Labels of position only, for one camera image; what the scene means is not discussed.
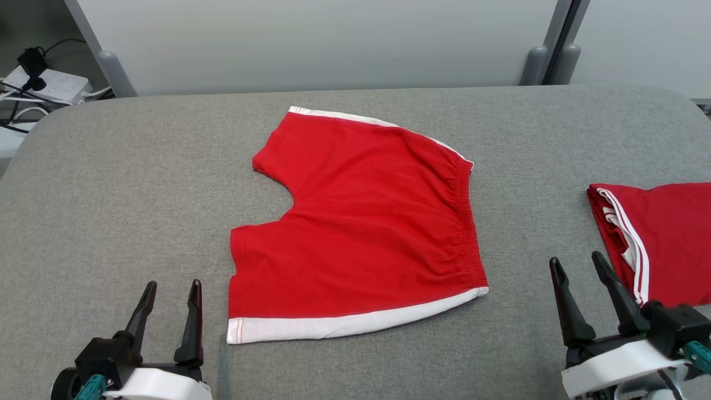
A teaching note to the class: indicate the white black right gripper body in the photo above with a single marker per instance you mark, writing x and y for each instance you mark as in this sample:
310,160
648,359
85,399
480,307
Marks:
616,366

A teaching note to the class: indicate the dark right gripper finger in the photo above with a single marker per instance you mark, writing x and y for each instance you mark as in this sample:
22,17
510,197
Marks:
572,316
625,305

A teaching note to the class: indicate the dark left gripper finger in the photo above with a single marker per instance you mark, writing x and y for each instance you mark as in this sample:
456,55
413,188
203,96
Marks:
194,333
141,322

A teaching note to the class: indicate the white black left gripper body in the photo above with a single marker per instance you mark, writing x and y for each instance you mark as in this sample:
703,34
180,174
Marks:
161,386

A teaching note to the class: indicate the red white Bulls jersey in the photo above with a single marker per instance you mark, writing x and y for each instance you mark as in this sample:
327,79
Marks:
672,239

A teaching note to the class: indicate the red shorts white stripes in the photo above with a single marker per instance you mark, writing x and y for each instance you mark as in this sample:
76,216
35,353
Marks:
361,233

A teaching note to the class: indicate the white power strip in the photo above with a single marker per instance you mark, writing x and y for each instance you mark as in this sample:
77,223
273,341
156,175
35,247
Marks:
55,86

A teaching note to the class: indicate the black power plug adapter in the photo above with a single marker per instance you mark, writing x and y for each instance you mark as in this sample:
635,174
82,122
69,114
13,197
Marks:
32,64

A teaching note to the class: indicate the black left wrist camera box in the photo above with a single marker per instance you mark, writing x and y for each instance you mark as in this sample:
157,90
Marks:
103,358

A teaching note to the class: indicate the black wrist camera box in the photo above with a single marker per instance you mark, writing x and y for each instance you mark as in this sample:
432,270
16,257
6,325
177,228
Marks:
675,328
103,358

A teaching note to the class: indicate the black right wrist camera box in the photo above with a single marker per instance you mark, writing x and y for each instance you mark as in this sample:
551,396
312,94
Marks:
675,328

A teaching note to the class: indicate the grey partition post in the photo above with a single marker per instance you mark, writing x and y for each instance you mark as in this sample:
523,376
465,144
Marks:
116,75
534,65
565,64

